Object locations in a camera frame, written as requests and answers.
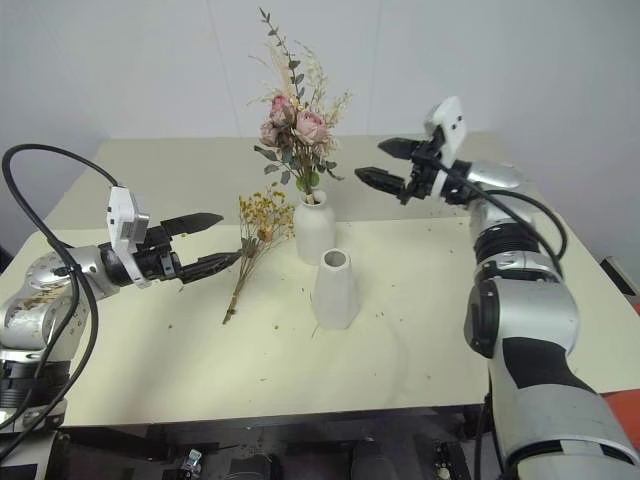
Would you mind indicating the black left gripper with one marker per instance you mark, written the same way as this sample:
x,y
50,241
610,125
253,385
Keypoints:
x,y
157,262

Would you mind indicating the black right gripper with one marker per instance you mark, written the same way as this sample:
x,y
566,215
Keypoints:
x,y
424,172

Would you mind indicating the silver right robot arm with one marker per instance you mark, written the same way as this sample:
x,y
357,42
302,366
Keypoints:
x,y
530,320

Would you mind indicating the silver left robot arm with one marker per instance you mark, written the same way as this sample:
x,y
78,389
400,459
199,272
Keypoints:
x,y
45,310

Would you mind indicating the yellow dried flower bouquet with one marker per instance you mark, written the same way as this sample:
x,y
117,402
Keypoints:
x,y
261,216

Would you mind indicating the pink rose dried bouquet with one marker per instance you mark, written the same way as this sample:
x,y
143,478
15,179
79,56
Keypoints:
x,y
305,125

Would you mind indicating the white bottle-shaped vase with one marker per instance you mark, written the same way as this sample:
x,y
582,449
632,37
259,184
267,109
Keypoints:
x,y
315,235

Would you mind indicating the cream table cloth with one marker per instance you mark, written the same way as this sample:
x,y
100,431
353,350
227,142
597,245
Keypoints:
x,y
200,360

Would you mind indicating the white tapered vase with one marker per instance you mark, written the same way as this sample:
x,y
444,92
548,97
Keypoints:
x,y
335,300

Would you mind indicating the red box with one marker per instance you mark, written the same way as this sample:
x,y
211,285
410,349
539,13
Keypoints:
x,y
622,415

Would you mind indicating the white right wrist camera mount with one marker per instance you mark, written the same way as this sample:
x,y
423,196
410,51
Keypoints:
x,y
451,122

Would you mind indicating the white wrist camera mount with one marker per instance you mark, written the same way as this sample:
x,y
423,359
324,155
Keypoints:
x,y
122,220
451,122

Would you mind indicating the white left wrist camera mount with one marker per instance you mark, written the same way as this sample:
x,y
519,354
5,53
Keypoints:
x,y
122,220

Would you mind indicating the black frame under table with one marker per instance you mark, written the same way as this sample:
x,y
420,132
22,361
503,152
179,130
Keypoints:
x,y
150,442

